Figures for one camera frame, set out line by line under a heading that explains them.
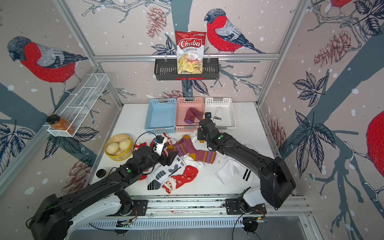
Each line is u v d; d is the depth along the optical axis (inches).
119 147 35.5
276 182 16.4
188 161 34.6
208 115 29.2
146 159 24.2
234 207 28.8
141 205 29.3
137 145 37.4
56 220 15.3
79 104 31.1
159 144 26.4
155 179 31.8
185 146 37.2
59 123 23.7
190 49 33.6
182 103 46.6
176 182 32.0
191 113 43.0
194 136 38.3
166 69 37.3
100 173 29.9
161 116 45.1
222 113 44.9
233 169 33.8
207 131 24.7
